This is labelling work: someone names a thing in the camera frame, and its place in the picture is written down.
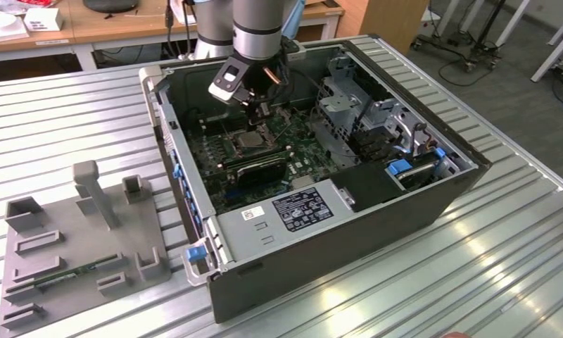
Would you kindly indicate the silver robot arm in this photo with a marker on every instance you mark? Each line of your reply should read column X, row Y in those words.
column 256, row 31

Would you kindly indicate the hard disk in blue carrier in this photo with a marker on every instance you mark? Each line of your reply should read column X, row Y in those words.
column 398, row 167

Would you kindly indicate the white cardboard box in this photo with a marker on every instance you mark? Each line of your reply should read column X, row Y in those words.
column 44, row 19

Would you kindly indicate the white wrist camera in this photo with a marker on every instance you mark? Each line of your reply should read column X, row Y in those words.
column 222, row 92

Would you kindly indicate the red white packet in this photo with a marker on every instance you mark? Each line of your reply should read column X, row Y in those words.
column 37, row 3

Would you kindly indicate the white flat tray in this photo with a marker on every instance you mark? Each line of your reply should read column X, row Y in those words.
column 0, row 26

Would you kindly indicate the grey parts rack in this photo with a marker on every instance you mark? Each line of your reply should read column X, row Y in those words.
column 75, row 246

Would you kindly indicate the small silver heatsink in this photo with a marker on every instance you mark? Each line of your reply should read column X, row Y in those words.
column 302, row 181

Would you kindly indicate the white table frame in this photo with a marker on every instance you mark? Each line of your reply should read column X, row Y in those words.
column 553, row 60

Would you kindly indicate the metal locking lever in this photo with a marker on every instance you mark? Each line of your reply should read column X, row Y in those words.
column 224, row 129

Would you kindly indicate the black graphics card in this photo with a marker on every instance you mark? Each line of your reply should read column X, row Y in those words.
column 260, row 174

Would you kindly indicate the silver power supply unit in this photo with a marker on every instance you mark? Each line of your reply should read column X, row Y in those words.
column 249, row 236

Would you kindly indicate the black plastic shroud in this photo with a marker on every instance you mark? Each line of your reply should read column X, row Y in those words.
column 366, row 186

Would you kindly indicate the wooden cabinet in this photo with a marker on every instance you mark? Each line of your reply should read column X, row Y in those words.
column 389, row 24

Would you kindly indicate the small blue clip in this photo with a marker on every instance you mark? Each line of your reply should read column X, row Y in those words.
column 440, row 153

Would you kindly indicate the blue case latch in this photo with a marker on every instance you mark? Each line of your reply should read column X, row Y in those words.
column 196, row 254

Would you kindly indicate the green RAM stick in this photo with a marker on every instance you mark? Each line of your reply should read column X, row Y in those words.
column 68, row 274

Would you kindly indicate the green motherboard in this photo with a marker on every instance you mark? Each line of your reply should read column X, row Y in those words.
column 309, row 155

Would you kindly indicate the wooden desk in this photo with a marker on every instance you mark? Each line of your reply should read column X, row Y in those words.
column 121, row 24

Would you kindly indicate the black round pad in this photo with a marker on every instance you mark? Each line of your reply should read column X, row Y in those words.
column 109, row 4

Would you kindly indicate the metal drive cage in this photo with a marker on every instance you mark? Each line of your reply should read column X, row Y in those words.
column 342, row 105

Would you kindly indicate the black PC case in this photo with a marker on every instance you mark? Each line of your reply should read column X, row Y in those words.
column 333, row 264

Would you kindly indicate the black wheeled stand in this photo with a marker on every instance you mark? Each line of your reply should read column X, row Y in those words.
column 473, row 56

